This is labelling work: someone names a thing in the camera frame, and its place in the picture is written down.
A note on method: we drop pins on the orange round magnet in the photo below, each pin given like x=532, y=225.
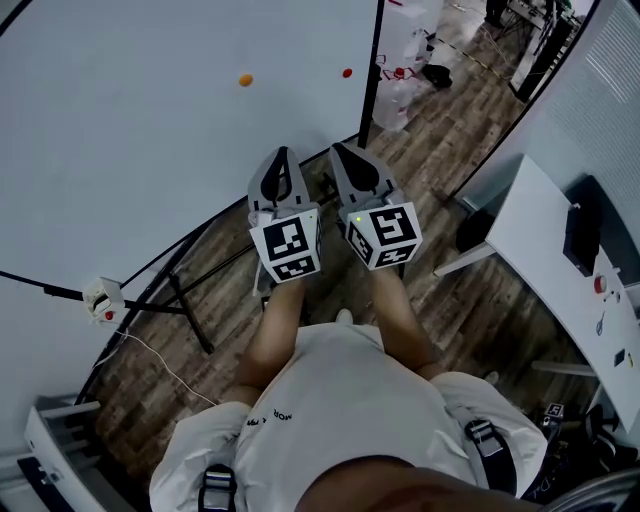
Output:
x=246, y=80

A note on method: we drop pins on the black floor item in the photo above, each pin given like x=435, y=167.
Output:
x=437, y=76

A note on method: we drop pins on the black whiteboard stand legs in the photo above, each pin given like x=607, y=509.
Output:
x=192, y=315

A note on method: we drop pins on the small blue tool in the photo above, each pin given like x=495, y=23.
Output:
x=600, y=324

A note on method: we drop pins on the large white desk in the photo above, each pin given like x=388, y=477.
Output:
x=540, y=235

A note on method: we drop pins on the person's right forearm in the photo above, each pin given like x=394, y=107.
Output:
x=400, y=320

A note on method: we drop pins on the large clear water bottle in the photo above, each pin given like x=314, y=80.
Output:
x=395, y=105

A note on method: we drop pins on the white plastic bag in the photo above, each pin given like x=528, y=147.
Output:
x=415, y=30

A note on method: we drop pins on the white box with red button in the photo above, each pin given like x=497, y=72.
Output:
x=102, y=297

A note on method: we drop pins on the black bin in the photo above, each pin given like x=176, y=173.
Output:
x=475, y=232

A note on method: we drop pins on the black desk mat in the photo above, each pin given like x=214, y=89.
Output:
x=32, y=487

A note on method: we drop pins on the spare gripper device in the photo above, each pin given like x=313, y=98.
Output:
x=554, y=410

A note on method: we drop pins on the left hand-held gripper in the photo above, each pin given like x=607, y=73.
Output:
x=285, y=240

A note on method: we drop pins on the person's left forearm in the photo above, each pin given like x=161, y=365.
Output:
x=272, y=335

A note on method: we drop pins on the person's white shirt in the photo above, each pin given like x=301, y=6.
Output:
x=350, y=400

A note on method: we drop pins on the small metal bracket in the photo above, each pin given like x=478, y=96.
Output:
x=51, y=476

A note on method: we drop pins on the person's face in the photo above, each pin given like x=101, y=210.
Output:
x=400, y=490

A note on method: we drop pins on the large black-framed whiteboard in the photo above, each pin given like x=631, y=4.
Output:
x=150, y=125

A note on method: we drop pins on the small black block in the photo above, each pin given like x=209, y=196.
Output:
x=620, y=357

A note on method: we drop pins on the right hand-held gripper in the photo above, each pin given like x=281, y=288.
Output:
x=392, y=225

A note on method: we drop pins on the black box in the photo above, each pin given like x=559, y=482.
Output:
x=582, y=240

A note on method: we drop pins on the narrow white desk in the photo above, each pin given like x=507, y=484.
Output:
x=37, y=435

